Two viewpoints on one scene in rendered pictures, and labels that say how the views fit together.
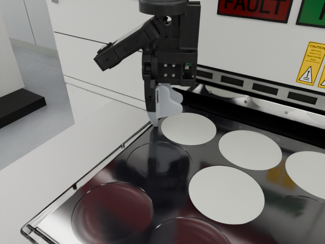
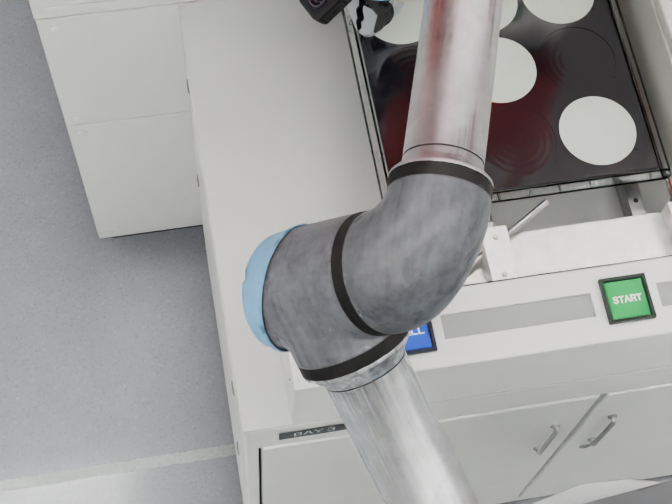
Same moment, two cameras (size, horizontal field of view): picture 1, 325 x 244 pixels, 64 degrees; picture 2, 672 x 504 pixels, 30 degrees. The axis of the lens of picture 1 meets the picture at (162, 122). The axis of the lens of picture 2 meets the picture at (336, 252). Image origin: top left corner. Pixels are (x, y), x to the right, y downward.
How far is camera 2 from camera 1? 135 cm
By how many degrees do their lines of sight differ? 43
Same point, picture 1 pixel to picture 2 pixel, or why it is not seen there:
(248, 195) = (517, 60)
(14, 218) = not seen: hidden behind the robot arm
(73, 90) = (61, 25)
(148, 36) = not seen: outside the picture
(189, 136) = (412, 24)
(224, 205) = (507, 83)
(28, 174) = (248, 190)
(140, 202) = not seen: hidden behind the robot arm
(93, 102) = (120, 25)
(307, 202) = (561, 34)
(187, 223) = (494, 118)
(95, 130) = (236, 80)
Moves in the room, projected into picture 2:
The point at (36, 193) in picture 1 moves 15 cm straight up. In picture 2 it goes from (291, 199) to (293, 145)
